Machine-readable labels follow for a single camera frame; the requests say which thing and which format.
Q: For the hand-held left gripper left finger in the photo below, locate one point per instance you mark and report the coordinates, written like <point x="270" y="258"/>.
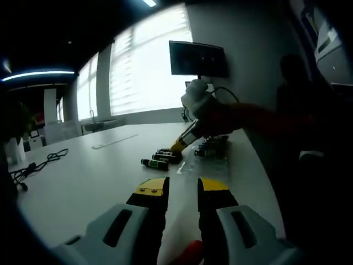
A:
<point x="151" y="215"/>

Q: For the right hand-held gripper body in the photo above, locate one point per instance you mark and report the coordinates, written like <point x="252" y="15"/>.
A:
<point x="197" y="96"/>

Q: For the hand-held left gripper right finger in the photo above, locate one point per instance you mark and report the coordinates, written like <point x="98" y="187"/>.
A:
<point x="215" y="209"/>

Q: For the cluster of medicine bottles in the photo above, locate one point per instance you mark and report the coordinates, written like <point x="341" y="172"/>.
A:
<point x="209" y="150"/>

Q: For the brown glass medicine bottle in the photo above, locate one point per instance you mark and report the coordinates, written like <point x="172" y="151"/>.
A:
<point x="155" y="164"/>
<point x="165" y="158"/>
<point x="165" y="149"/>
<point x="162" y="152"/>

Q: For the clear plastic box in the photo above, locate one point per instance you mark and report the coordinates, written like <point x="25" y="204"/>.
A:
<point x="212" y="168"/>

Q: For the person's right hand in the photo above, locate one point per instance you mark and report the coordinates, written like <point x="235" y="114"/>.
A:
<point x="223" y="118"/>

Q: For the person's left hand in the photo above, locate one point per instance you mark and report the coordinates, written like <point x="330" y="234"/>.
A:
<point x="194" y="252"/>

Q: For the open laptop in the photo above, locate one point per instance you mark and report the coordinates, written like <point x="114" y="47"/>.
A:
<point x="210" y="87"/>

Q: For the white flat table strip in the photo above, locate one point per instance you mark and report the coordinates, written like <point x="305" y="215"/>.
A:
<point x="114" y="142"/>

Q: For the sink counter with faucet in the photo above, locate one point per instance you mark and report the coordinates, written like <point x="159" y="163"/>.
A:
<point x="102" y="125"/>

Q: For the person's dark clothing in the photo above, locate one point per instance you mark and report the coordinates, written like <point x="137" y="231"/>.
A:
<point x="311" y="179"/>

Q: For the short ceiling light strip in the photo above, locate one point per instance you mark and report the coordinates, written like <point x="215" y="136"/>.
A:
<point x="150" y="2"/>

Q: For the white office partition desks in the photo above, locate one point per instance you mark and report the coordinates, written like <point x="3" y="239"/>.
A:
<point x="63" y="132"/>

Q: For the white chest-worn device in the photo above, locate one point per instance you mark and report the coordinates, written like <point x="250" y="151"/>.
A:
<point x="328" y="63"/>

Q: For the small white cabinet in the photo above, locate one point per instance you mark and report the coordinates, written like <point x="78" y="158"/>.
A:
<point x="36" y="142"/>

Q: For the green potted plant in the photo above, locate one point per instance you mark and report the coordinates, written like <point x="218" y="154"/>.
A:
<point x="15" y="150"/>

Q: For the long ceiling light strip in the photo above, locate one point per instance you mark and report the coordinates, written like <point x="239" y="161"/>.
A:
<point x="41" y="74"/>

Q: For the black wall monitor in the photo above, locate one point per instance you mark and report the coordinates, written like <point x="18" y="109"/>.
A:
<point x="198" y="59"/>

